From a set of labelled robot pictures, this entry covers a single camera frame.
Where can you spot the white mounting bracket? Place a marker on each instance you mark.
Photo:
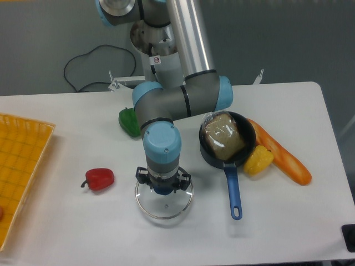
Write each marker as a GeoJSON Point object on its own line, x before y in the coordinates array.
{"type": "Point", "coordinates": [129, 82]}
{"type": "Point", "coordinates": [258, 79]}

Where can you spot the yellow wicker basket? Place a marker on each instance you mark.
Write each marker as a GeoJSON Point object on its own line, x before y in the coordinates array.
{"type": "Point", "coordinates": [23, 144]}

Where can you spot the red bell pepper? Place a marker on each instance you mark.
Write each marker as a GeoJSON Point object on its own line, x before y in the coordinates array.
{"type": "Point", "coordinates": [98, 179]}

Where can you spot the yellow bell pepper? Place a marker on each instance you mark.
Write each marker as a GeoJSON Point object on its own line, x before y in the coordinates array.
{"type": "Point", "coordinates": [258, 161]}

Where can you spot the white mounting bracket right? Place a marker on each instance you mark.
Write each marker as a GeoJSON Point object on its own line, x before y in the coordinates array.
{"type": "Point", "coordinates": [258, 79]}

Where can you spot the black device table corner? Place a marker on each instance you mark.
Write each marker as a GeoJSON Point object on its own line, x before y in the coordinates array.
{"type": "Point", "coordinates": [348, 231]}

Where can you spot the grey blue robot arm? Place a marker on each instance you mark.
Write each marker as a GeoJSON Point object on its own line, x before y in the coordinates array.
{"type": "Point", "coordinates": [203, 90]}

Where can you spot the orange baguette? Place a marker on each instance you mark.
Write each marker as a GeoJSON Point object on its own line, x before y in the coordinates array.
{"type": "Point", "coordinates": [283, 159]}

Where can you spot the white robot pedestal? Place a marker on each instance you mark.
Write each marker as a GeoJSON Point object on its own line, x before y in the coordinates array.
{"type": "Point", "coordinates": [159, 54]}

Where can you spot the dark pot blue handle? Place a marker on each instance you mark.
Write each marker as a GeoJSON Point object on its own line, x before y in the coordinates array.
{"type": "Point", "coordinates": [230, 167]}

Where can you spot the glass lid blue knob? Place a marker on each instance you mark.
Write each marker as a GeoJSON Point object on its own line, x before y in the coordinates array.
{"type": "Point", "coordinates": [163, 204]}

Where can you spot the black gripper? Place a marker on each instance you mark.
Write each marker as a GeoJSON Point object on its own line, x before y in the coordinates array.
{"type": "Point", "coordinates": [173, 180]}

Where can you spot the bread slice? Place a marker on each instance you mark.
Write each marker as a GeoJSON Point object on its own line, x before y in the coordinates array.
{"type": "Point", "coordinates": [221, 135]}

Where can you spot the green bell pepper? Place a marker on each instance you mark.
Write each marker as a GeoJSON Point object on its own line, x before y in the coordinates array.
{"type": "Point", "coordinates": [128, 122]}

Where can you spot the white mounting bracket left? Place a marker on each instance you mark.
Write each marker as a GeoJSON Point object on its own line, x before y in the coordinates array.
{"type": "Point", "coordinates": [129, 82]}

